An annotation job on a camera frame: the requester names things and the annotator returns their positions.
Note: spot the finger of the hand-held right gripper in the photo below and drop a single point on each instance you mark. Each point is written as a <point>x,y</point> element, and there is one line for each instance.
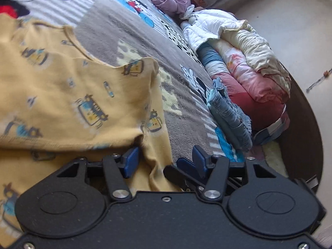
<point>185,167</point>

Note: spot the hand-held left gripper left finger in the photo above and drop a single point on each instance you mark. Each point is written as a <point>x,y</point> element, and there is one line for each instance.
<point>132,160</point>

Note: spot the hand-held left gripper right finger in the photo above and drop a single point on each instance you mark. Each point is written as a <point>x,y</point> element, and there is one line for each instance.
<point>200,159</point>

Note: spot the yellow printed shirt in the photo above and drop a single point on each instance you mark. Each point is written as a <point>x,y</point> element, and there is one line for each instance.
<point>64,88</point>

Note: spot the blue denim garment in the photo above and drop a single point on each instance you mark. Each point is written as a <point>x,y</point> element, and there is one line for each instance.
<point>228,114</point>

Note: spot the red pillow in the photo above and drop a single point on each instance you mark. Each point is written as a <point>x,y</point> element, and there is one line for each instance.
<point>254,111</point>

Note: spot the blue and white fabric item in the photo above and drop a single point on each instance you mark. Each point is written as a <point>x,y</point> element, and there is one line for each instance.
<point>269,132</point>

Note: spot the pink floral quilt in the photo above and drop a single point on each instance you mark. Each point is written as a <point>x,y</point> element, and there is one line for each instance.
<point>243,75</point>

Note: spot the blue pillow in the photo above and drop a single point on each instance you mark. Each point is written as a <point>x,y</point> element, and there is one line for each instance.
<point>211,57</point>

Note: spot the white quilt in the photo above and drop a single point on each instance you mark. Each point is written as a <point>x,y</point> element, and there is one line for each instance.
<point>207,28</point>

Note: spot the grey cartoon printed blanket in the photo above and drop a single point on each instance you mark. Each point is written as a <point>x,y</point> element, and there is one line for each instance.
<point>124,28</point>

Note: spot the dark bed frame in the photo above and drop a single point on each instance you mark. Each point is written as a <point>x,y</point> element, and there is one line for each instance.
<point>306,124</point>

